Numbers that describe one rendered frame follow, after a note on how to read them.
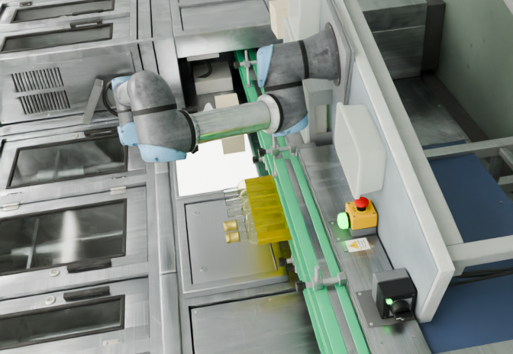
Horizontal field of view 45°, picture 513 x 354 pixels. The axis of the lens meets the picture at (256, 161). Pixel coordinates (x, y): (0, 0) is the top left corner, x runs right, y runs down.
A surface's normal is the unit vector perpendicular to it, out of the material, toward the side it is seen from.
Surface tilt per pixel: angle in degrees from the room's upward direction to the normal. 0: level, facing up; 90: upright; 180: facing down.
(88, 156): 90
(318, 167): 90
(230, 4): 90
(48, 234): 90
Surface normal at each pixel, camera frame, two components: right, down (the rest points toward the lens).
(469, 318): -0.07, -0.80
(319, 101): 0.15, 0.58
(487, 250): -0.03, -0.62
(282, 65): 0.06, 0.11
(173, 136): 0.57, 0.00
